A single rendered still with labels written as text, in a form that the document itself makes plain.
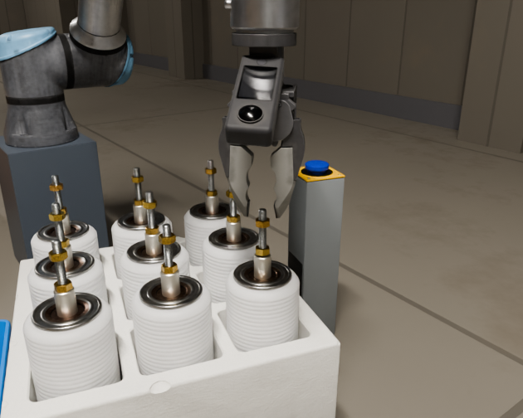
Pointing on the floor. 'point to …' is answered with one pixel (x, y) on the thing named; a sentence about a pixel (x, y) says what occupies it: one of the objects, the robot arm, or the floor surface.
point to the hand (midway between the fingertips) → (261, 209)
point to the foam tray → (166, 380)
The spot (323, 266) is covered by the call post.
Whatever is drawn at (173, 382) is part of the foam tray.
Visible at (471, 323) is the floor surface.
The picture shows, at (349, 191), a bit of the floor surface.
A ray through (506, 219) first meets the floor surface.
